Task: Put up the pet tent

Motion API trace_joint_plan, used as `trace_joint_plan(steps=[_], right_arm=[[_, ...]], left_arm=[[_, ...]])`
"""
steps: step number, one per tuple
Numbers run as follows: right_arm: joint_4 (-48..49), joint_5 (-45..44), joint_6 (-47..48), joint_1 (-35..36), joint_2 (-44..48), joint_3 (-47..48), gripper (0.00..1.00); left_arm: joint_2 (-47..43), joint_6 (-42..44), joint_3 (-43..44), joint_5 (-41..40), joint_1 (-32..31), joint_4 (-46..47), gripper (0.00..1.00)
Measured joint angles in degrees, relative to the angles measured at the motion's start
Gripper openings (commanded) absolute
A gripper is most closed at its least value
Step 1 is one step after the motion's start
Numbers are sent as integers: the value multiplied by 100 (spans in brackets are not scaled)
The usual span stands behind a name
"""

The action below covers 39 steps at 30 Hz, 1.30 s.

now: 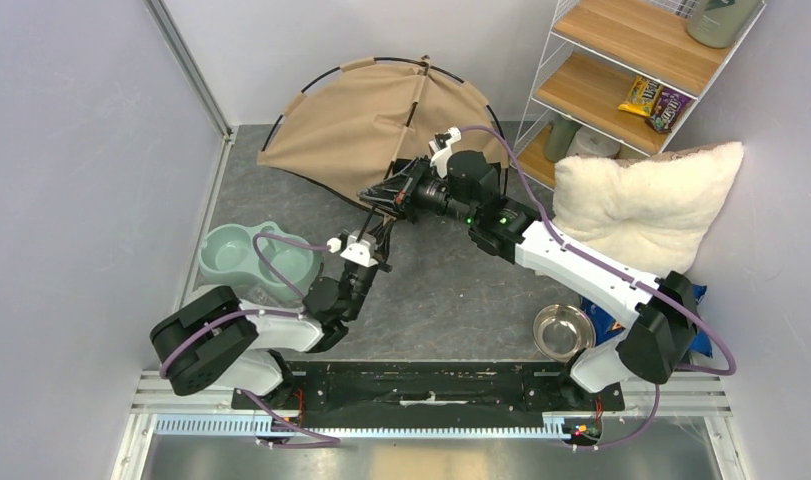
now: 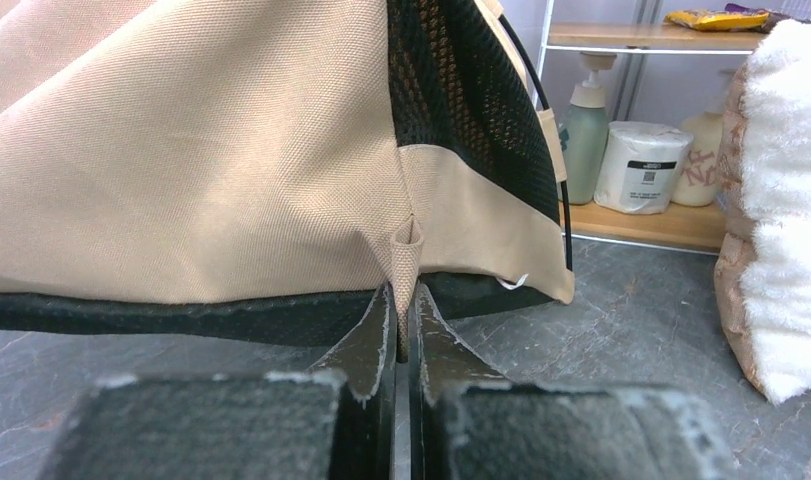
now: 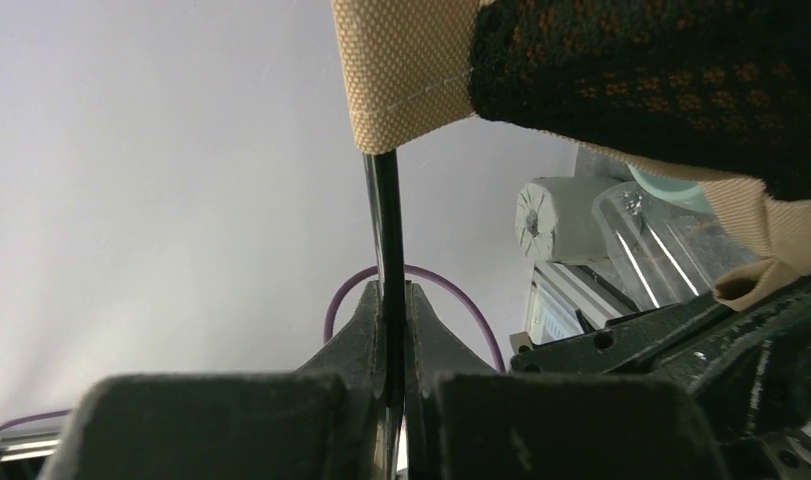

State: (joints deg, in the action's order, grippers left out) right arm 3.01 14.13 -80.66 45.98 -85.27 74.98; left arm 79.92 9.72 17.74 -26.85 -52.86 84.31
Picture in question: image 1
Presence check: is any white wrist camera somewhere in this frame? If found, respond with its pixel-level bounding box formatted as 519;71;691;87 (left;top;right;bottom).
326;231;379;268
429;127;462;178

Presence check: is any long black tent pole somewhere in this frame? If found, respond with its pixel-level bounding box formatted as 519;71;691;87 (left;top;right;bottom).
357;54;432;241

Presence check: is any yellow M&M's bag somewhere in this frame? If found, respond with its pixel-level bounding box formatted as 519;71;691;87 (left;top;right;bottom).
618;75;663;118

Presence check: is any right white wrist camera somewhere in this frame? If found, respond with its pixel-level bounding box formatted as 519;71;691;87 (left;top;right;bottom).
429;127;462;178

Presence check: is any stainless steel bowl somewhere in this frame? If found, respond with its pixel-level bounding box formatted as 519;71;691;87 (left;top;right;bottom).
532;304;595;363

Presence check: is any white fluffy pillow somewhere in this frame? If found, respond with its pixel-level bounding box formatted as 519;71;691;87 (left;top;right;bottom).
552;141;745;276

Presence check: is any white toilet paper roll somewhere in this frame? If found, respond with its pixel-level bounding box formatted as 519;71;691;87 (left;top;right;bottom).
566;126;621;158

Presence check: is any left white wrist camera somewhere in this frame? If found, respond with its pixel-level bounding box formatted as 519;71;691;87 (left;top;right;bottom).
326;231;379;268

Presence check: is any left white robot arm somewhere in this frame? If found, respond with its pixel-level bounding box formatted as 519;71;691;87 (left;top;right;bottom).
149;221;393;409

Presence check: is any white wire wooden shelf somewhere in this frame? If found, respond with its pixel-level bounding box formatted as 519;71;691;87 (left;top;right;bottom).
514;1;766;188

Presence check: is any blue Doritos chip bag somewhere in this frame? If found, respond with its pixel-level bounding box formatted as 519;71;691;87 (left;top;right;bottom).
580;297;713;358

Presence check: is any mint green pet bowl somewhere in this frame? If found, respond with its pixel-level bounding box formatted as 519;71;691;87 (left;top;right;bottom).
197;221;323;303

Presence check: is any grey-green jar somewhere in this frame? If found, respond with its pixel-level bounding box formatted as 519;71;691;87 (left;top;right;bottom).
686;0;762;49

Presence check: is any tan fabric pet tent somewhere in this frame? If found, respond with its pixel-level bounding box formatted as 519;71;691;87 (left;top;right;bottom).
256;56;512;212

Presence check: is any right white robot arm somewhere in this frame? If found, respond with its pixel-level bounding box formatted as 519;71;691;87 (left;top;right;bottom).
357;150;697;409

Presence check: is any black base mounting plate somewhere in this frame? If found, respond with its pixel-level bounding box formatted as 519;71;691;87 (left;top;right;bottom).
262;360;625;429

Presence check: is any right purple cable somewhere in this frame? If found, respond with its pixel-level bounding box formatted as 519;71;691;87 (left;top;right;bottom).
457;124;738;453

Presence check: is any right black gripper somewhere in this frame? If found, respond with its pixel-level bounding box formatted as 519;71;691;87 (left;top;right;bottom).
360;153;477;225

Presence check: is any green cylinder bottle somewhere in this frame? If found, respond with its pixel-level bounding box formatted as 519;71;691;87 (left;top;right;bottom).
544;114;581;163

